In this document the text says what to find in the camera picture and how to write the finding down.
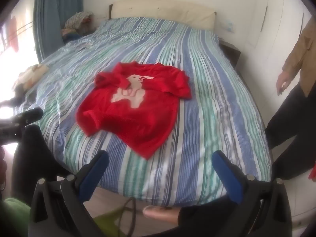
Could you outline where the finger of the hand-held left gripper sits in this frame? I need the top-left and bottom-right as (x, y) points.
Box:
(11, 107), (44, 128)

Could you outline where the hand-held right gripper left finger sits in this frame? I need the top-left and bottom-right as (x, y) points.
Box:
(28, 150), (109, 237)

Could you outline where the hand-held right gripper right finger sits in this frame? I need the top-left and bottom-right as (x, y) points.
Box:
(212, 150), (293, 237)

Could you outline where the red sweater with white print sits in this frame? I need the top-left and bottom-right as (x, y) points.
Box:
(76, 62), (192, 160)

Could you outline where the pile of folded clothes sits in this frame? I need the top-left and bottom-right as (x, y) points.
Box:
(61, 11), (99, 42)

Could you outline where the person's black trouser leg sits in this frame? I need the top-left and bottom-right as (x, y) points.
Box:
(176, 195), (238, 230)
(11, 125), (72, 203)

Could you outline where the cream cloth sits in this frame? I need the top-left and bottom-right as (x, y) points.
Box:
(15, 64), (50, 90)

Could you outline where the person's bare foot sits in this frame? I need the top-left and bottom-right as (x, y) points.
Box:
(143, 205), (179, 226)

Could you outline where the striped bed sheet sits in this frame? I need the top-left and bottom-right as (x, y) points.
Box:
(12, 17), (272, 206)

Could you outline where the hanging red garment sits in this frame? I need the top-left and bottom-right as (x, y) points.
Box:
(8, 16), (20, 53)

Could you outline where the green cloth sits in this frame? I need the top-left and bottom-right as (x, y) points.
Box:
(0, 197), (31, 237)

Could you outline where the blue curtain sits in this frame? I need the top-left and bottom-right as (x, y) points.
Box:
(33, 0), (86, 63)

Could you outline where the dark wooden nightstand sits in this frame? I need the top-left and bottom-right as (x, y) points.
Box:
(218, 41), (241, 66)

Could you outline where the cream padded headboard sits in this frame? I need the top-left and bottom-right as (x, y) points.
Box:
(109, 0), (217, 31)

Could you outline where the white wardrobe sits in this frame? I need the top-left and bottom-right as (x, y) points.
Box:
(243, 0), (315, 134)

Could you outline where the black cable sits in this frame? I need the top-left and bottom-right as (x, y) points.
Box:
(118, 197), (138, 235)

